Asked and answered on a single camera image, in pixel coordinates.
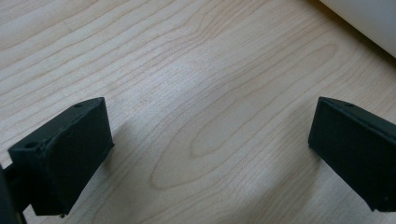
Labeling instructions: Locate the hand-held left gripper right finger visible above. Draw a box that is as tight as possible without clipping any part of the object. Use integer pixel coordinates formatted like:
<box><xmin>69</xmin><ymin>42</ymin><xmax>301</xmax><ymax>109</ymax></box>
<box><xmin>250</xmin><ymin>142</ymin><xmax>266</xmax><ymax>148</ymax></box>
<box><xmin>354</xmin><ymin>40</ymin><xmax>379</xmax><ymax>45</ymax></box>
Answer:
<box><xmin>307</xmin><ymin>96</ymin><xmax>396</xmax><ymax>213</ymax></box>

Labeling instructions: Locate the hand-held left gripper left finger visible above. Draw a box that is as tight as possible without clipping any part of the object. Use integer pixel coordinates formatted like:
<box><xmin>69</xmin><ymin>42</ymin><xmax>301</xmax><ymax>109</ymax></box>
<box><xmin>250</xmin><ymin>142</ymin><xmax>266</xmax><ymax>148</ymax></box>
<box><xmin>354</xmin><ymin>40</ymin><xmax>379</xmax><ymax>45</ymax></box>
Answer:
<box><xmin>7</xmin><ymin>96</ymin><xmax>115</xmax><ymax>218</ymax></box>

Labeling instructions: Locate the white plastic bin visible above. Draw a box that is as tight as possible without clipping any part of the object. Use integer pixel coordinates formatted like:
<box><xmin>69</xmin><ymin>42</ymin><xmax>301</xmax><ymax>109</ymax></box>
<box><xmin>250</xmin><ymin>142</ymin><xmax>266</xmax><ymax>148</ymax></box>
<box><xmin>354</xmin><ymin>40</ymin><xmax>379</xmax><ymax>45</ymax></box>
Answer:
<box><xmin>318</xmin><ymin>0</ymin><xmax>396</xmax><ymax>59</ymax></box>

